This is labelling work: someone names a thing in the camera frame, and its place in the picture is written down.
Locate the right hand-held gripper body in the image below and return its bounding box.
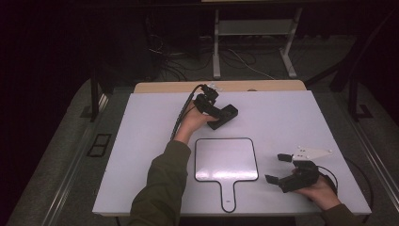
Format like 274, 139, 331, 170
277, 145, 333, 194

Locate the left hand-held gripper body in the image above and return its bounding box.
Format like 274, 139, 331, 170
192, 82, 224, 111

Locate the black whiteboard eraser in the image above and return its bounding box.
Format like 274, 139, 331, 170
206, 104, 239, 131

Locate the white handheld whiteboard black rim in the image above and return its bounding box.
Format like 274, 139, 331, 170
194, 137, 260, 214

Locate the person's left hand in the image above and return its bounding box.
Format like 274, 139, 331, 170
173, 107, 219, 146

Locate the person's right hand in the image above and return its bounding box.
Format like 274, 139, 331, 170
291, 169, 342, 212

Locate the white metal stand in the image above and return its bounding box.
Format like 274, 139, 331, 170
212, 7, 304, 80

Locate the black metal stand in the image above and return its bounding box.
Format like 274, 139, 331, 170
346, 74, 375, 122

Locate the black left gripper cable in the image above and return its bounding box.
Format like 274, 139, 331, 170
169, 84, 205, 141

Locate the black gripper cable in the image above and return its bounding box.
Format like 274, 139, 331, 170
169, 84, 205, 141
316, 155, 375, 224

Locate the bundle of black floor cables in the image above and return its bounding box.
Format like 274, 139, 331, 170
145, 32, 217, 83

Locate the white floor cable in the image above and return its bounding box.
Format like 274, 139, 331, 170
227, 47, 277, 81

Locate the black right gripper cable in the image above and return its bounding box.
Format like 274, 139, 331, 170
316, 155, 375, 224

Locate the black floor outlet frame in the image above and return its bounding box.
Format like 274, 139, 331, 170
86, 133, 113, 158

